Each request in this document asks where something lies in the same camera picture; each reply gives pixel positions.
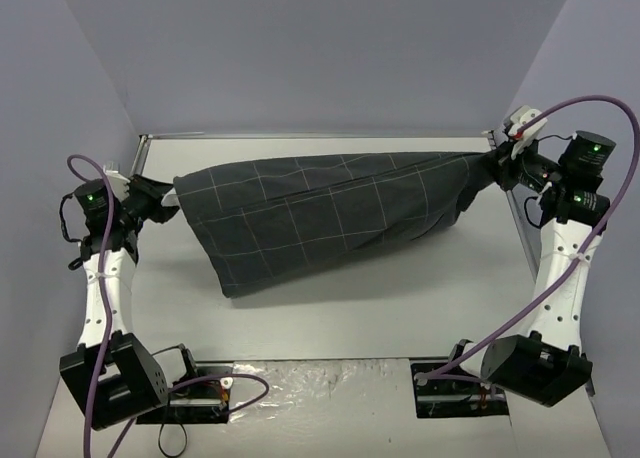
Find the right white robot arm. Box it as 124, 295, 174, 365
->
443, 131, 615, 407

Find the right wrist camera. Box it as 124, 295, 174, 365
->
503, 105, 548, 161

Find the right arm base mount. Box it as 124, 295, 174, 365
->
410, 359, 509, 419

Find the white pillow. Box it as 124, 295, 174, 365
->
161, 189, 181, 208

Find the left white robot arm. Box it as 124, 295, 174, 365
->
59, 173, 202, 431

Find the dark grey checked pillowcase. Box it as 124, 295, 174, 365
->
173, 152, 494, 298

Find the black cable loop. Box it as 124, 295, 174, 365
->
157, 417, 189, 457

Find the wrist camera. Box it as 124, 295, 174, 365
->
503, 105, 548, 161
103, 162, 130, 202

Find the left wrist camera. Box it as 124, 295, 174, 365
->
103, 162, 130, 202

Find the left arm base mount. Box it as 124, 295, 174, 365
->
135, 382, 231, 425

